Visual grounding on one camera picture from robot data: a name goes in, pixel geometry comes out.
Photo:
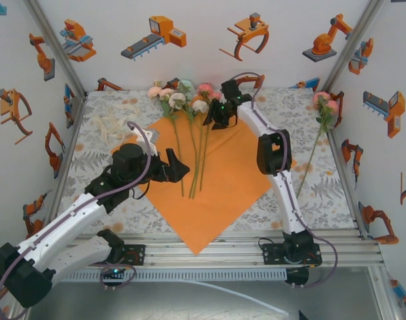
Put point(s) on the pink fake flower stem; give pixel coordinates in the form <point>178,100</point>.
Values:
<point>205,89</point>
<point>322,97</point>

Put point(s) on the cream ribbon with gold print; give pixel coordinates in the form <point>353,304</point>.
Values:
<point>107,128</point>

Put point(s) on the mint fake flower stem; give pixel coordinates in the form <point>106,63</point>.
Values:
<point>186,86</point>

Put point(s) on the orange wrapping paper sheet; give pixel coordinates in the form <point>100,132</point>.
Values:
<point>216,206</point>

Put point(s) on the peach fake flower stem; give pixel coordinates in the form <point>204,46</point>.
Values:
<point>155,91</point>

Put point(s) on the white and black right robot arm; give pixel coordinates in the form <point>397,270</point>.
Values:
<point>289,206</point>

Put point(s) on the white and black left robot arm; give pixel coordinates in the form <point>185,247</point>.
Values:
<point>66,223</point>

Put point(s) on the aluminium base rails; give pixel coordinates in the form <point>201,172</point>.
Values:
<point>206,256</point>

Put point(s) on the floral patterned table mat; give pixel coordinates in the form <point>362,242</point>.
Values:
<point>256,213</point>

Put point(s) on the small board with green light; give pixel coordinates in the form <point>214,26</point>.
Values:
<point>113,271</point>

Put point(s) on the thin white tube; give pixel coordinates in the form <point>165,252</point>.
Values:
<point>242,295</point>

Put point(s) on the black connector box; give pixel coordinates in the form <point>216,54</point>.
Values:
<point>297,276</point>

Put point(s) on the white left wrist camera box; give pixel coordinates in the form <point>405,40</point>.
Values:
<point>149,138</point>

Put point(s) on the aluminium side rail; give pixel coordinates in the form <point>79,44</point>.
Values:
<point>341,166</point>
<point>69,146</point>

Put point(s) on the aluminium frame post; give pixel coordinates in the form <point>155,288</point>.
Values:
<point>352,43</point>
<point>56,43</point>

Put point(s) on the aluminium frame leg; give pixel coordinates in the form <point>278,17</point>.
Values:
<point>19,314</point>
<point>384,293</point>

